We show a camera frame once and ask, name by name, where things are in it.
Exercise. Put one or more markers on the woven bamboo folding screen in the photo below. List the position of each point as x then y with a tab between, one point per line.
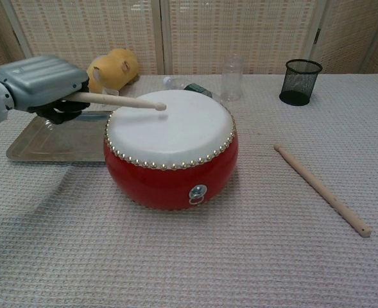
95	35

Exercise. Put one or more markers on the rectangular metal tray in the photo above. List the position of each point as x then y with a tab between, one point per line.
57	141

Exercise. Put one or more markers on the red drum with white skin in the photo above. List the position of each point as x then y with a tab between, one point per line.
171	134

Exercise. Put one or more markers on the yellow plush animal toy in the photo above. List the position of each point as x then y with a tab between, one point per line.
115	69

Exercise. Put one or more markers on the clear bottle with green label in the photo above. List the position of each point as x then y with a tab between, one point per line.
176	82

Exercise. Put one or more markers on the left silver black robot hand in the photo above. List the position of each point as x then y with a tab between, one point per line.
41	80

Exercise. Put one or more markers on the white woven tablecloth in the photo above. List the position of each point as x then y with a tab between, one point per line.
188	263

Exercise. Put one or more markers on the wooden drumstick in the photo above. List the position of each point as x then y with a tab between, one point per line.
121	101
320	189

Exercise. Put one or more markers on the black mesh pen holder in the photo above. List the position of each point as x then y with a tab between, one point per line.
299	80

